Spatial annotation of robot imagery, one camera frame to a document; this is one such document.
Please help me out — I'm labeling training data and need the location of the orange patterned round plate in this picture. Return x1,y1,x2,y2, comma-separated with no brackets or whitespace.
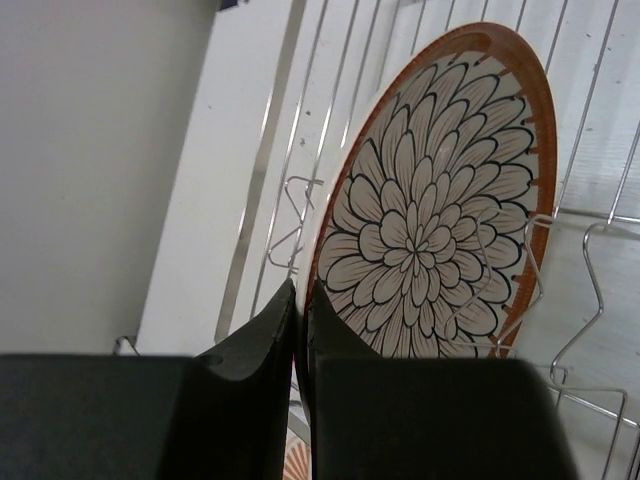
282,434,312,480

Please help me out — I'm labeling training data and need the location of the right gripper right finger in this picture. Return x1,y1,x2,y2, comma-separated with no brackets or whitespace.
306,284,578,479

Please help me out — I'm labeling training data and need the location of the white ribbed plate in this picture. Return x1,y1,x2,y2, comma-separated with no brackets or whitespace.
294,22,557,416

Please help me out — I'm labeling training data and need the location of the metal wire dish rack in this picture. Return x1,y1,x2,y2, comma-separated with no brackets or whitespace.
115,1,639,479

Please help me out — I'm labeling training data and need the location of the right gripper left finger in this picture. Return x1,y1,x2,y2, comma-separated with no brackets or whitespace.
1,281,295,479

